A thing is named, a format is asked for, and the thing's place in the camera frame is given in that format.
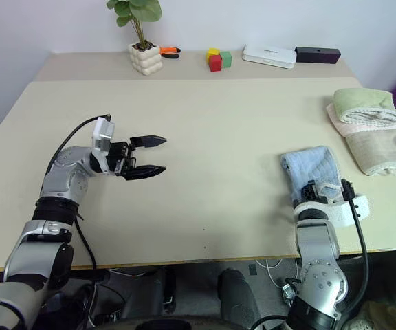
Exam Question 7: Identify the dark rounded shape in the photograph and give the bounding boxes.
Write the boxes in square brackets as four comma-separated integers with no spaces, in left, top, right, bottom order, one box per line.
[217,269,265,330]

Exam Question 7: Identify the red block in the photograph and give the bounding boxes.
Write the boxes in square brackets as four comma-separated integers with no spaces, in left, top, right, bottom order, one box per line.
[208,54,223,72]

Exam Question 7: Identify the green towel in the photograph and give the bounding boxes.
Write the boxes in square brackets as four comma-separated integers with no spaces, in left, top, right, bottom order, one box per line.
[333,87,396,125]

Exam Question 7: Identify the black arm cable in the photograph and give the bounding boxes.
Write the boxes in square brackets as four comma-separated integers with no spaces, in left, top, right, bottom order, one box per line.
[340,177,371,330]
[45,113,113,286]

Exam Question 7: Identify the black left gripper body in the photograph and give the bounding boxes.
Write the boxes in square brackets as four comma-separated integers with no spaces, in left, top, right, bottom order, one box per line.
[107,139,139,181]

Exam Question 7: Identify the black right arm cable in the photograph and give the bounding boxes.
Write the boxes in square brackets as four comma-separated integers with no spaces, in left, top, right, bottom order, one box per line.
[340,177,371,330]

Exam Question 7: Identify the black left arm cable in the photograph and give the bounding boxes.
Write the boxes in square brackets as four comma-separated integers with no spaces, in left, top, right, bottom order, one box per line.
[45,113,113,286]

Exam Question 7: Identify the white cable under table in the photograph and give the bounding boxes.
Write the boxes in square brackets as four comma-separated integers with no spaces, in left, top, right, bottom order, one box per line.
[248,259,299,290]

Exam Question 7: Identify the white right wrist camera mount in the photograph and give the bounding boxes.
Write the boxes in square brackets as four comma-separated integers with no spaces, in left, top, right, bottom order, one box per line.
[292,194,371,228]

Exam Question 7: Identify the crumpled beige cloth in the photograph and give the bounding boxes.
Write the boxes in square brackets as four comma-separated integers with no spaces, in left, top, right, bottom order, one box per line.
[349,300,396,330]

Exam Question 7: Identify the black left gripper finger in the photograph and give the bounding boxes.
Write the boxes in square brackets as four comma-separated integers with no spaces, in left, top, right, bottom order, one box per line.
[122,165,167,182]
[129,135,168,151]

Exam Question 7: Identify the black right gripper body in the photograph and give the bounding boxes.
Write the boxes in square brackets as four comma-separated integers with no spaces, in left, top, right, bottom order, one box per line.
[300,179,325,204]

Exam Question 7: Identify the folded beige towel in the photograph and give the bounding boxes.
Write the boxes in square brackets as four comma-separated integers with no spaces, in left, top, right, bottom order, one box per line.
[345,127,396,176]

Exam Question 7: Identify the white flat box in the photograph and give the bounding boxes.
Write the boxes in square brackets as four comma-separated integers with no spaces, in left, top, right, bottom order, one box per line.
[241,43,298,70]

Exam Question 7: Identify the light blue towel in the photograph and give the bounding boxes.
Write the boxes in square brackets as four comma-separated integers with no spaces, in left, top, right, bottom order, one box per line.
[280,146,345,202]

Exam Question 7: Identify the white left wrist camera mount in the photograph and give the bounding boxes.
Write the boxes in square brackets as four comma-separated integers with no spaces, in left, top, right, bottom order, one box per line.
[91,116,123,177]

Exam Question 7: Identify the folded pink towel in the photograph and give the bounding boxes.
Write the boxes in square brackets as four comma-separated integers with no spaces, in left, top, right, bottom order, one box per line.
[326,102,396,137]

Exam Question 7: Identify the orange and black pliers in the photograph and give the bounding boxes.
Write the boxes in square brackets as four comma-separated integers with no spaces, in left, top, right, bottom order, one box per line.
[159,45,182,59]

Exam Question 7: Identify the green plant in white pot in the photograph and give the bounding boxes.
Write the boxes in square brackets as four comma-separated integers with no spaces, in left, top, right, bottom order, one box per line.
[107,0,164,76]

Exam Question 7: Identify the black rectangular box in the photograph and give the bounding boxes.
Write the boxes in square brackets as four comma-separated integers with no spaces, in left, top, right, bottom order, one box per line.
[294,46,342,65]

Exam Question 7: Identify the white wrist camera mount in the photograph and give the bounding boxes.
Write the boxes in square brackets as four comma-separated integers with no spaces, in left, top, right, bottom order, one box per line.
[292,194,371,228]
[91,116,123,177]

